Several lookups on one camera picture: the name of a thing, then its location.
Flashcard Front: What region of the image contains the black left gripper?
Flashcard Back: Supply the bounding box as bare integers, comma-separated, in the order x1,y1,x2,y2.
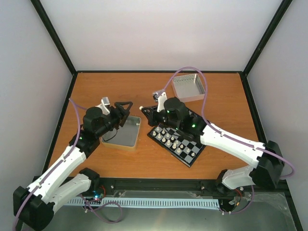
96,102,133,137

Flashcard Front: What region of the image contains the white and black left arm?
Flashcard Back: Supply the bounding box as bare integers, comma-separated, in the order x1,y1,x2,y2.
13,102,133,231

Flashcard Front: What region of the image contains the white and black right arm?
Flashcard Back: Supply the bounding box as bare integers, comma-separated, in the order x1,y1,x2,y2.
139,97,284,195

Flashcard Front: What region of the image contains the silver square tin lid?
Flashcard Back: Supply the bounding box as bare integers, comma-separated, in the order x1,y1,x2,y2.
171,74,205,103

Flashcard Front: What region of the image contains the black and silver chessboard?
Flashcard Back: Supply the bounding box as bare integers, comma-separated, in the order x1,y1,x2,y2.
147,123,205,167

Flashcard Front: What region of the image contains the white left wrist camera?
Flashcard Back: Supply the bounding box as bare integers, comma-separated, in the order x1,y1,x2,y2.
96,97,110,115

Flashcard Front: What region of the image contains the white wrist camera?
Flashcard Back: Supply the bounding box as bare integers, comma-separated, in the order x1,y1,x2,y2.
153,90,167,113
96,97,110,115

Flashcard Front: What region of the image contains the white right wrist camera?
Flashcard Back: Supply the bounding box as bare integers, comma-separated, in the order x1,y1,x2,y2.
153,90,167,113

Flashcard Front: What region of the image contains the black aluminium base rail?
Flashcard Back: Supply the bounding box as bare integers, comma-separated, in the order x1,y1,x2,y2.
31,176,289,196

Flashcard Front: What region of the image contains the light blue cable duct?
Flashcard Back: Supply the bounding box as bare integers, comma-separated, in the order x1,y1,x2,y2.
64,195,221,209

